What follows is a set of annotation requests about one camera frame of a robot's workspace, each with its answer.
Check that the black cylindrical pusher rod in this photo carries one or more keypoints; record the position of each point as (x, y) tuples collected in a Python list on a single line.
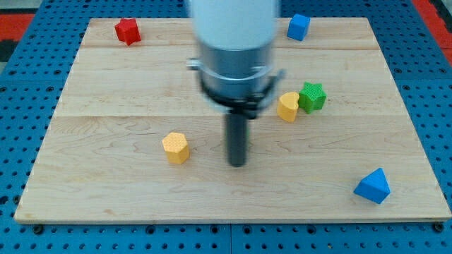
[(236, 131)]

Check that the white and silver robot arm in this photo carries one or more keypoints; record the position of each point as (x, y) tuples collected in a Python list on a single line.
[(234, 63)]

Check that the yellow heart block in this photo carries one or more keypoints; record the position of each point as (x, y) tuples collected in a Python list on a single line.
[(288, 106)]

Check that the yellow hexagon block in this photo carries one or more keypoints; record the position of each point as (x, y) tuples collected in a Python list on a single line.
[(176, 148)]

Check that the green star block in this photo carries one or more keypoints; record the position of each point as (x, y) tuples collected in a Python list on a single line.
[(312, 97)]

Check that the light wooden board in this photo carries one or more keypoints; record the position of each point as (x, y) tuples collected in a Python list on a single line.
[(102, 160)]

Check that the blue cube block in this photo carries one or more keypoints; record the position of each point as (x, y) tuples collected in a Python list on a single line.
[(298, 27)]

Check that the red star block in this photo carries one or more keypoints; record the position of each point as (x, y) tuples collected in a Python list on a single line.
[(127, 31)]

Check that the blue triangle block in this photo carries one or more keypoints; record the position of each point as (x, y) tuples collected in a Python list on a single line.
[(374, 187)]

